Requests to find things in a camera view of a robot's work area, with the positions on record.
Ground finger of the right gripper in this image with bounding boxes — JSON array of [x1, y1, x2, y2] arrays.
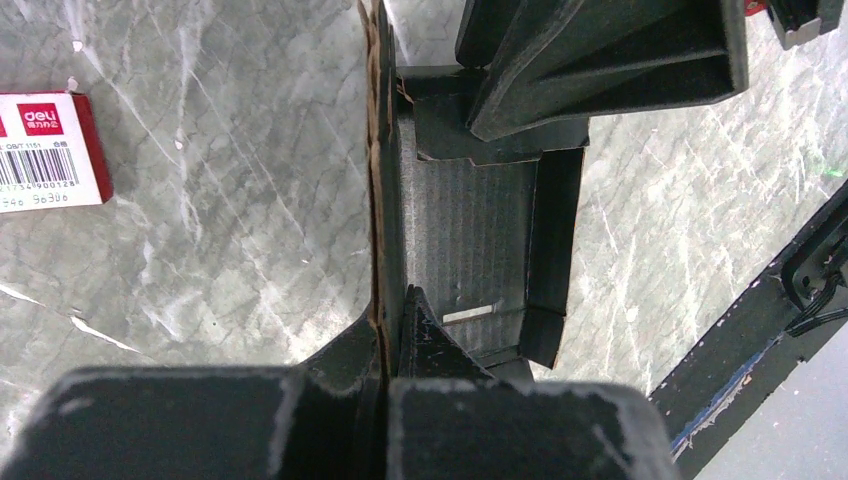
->
[[455, 0, 748, 141]]

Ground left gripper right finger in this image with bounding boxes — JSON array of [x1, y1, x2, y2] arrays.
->
[[387, 286, 679, 479]]

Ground red white small box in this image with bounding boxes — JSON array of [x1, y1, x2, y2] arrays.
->
[[1, 91, 114, 214]]

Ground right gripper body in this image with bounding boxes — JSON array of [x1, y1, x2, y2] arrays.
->
[[745, 0, 846, 50]]

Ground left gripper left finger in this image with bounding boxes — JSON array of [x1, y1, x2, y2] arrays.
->
[[1, 307, 387, 479]]

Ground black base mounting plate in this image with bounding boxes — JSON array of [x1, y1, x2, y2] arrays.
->
[[649, 186, 847, 479]]

